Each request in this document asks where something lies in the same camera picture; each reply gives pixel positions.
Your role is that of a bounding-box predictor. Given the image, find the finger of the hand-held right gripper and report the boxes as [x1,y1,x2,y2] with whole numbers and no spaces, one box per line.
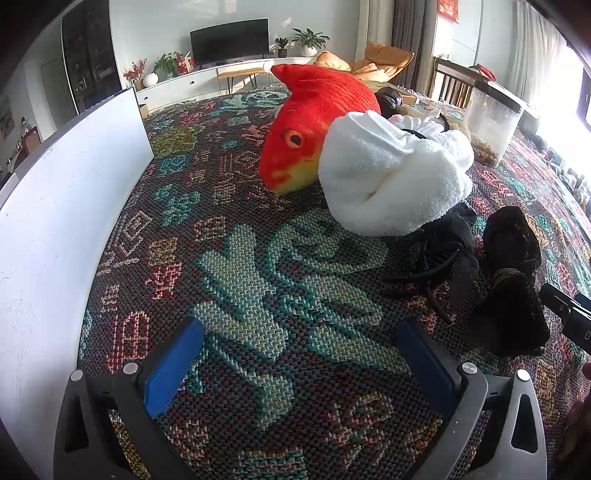
[539,282,591,320]

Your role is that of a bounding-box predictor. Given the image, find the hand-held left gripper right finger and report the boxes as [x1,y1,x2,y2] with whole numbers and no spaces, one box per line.
[396,318,548,480]

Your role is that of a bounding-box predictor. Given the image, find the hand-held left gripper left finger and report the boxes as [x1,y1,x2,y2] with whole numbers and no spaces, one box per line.
[53,318,206,480]

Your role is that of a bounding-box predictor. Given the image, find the black cloth bundle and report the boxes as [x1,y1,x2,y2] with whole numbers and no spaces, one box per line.
[473,206,551,358]

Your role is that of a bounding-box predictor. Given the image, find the white towel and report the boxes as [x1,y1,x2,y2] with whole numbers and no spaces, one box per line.
[318,111,476,237]

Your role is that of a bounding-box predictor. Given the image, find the red goldfish plush toy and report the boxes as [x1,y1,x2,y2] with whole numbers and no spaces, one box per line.
[259,64,383,195]

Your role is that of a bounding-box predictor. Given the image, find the colourful woven blanket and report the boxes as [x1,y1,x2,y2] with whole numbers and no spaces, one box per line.
[76,88,591,480]

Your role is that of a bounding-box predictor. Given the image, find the clear plastic jar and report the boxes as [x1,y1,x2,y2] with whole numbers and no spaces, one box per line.
[464,85,525,168]

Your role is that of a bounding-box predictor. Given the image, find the wooden chair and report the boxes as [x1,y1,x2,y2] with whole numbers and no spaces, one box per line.
[429,56,490,108]

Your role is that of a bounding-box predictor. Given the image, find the black roll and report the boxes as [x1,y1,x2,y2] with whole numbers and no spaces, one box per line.
[374,88,407,116]

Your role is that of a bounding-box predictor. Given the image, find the white television cabinet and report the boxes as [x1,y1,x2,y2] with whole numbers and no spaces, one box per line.
[134,54,319,114]

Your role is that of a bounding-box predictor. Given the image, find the red flower branches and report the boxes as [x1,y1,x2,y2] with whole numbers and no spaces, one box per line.
[122,59,148,90]

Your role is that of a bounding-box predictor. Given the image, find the bushy potted plant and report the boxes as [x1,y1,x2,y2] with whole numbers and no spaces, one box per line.
[153,52,178,79]

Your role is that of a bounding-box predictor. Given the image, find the wooden bench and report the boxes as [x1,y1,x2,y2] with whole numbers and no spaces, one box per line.
[217,67,266,95]

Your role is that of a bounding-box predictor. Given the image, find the dark grey curtain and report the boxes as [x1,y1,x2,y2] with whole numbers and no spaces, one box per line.
[392,0,426,88]

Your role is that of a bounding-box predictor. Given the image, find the dark display cabinet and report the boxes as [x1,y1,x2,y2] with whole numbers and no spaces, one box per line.
[61,0,123,114]

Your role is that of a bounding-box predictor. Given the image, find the black television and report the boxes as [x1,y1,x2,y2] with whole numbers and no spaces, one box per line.
[189,18,270,65]

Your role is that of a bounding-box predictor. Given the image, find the large potted plant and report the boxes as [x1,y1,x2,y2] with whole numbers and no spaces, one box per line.
[291,28,331,58]

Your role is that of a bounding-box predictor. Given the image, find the framed wall picture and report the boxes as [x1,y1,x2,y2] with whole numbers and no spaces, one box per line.
[0,95,14,139]

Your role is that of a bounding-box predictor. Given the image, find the red wall hanging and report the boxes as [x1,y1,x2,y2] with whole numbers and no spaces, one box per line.
[436,0,460,24]

